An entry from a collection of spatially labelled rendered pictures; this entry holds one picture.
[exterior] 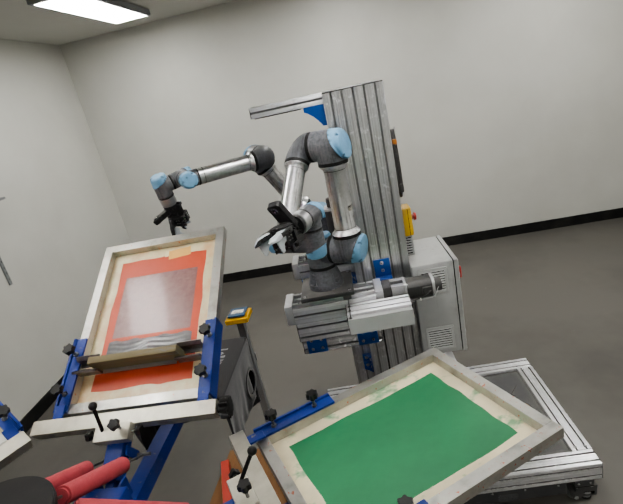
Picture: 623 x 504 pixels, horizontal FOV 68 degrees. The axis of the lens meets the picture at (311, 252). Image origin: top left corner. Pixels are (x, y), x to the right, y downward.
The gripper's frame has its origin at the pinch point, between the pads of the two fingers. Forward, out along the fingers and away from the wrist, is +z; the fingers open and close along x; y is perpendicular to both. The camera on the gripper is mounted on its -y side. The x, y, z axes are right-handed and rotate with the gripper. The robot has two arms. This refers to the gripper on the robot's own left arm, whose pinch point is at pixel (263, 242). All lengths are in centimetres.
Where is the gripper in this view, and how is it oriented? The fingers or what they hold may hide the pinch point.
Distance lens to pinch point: 135.1
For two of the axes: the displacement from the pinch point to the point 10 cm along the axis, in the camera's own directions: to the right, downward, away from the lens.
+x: -8.5, 1.5, 5.1
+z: -4.2, 4.0, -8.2
